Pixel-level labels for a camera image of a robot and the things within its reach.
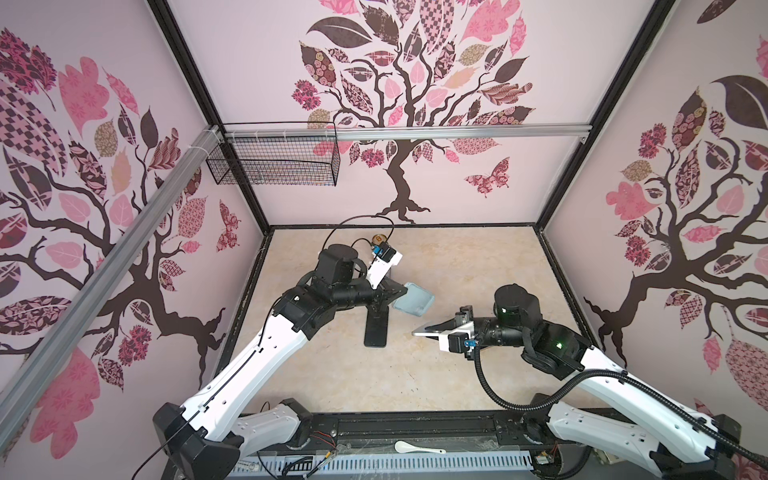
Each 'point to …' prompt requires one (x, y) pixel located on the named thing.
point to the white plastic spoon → (404, 447)
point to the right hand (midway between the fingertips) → (430, 320)
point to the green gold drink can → (378, 239)
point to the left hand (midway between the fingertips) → (402, 294)
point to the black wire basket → (280, 154)
